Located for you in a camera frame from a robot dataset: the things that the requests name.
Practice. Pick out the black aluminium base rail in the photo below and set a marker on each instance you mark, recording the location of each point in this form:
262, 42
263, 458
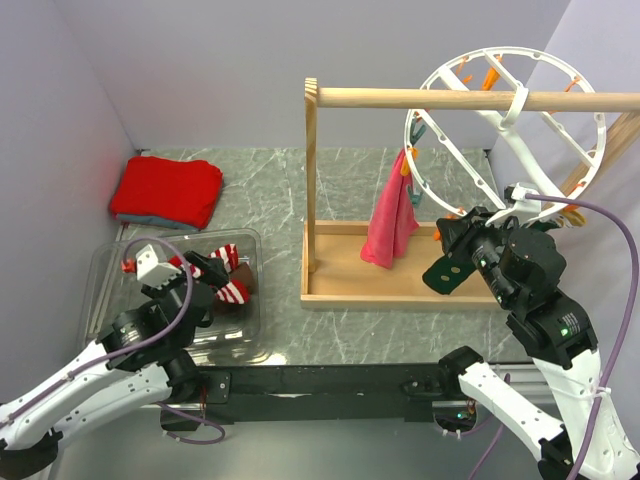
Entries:
229, 395

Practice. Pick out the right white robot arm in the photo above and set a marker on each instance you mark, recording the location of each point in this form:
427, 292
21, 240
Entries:
522, 268

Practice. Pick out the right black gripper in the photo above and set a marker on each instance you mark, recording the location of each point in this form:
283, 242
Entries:
453, 230

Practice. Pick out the folded red cloth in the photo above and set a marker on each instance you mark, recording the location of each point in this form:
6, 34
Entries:
185, 192

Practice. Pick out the orange clothes peg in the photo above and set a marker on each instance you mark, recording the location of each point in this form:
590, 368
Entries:
492, 75

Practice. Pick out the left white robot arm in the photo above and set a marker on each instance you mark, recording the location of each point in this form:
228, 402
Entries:
138, 359

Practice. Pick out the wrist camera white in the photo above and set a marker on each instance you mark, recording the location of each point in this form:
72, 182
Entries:
517, 205
151, 267

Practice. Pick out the pink sock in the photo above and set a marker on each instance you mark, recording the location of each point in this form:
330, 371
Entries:
393, 220

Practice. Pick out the clear plastic bin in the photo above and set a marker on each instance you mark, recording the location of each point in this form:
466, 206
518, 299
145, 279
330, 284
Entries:
110, 292

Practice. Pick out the wooden hanging rack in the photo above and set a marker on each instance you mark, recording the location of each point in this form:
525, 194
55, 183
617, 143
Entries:
361, 264

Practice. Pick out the red white striped sock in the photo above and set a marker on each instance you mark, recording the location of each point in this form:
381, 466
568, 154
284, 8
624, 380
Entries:
234, 292

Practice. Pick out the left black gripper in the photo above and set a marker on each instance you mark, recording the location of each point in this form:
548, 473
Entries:
215, 270

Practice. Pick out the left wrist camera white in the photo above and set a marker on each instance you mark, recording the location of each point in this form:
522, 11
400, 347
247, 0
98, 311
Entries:
151, 267

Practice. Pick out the grey folded cloth underneath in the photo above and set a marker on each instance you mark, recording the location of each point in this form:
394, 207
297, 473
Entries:
154, 221

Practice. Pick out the white round clip hanger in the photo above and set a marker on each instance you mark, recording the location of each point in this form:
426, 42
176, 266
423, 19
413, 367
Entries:
504, 120

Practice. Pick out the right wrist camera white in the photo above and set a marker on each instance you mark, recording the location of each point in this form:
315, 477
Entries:
517, 205

